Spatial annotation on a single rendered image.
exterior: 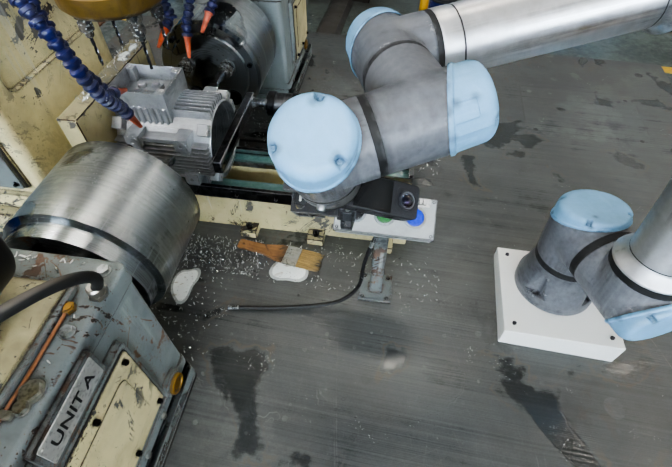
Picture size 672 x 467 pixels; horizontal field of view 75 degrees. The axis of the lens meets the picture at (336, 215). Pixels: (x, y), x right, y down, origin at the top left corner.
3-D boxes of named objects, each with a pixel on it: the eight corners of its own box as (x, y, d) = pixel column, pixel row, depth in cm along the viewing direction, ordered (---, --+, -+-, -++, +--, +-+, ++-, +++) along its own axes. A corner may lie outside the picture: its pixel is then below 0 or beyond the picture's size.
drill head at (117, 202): (-4, 384, 69) (-131, 305, 51) (107, 214, 93) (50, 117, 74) (144, 407, 67) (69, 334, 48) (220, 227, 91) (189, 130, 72)
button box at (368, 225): (334, 232, 78) (332, 229, 73) (339, 193, 79) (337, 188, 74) (430, 243, 77) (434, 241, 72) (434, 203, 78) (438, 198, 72)
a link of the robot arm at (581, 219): (579, 226, 88) (607, 174, 78) (623, 278, 79) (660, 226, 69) (524, 235, 87) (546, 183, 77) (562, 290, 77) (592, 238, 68)
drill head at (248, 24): (164, 128, 113) (129, 35, 94) (215, 50, 139) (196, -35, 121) (257, 137, 110) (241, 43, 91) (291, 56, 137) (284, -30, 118)
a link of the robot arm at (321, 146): (383, 162, 32) (275, 197, 33) (379, 190, 43) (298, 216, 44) (351, 68, 34) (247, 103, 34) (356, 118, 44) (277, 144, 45)
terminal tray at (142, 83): (117, 121, 89) (102, 90, 83) (139, 92, 96) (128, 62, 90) (172, 126, 88) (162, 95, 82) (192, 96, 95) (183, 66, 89)
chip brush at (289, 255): (234, 252, 101) (234, 250, 100) (243, 236, 104) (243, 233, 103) (318, 273, 97) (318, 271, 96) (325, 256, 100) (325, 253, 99)
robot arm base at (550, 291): (582, 260, 94) (601, 229, 87) (600, 320, 84) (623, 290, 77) (510, 252, 96) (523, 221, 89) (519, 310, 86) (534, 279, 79)
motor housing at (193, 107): (134, 188, 98) (99, 118, 83) (167, 135, 110) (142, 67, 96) (219, 198, 96) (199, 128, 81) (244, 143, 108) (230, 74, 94)
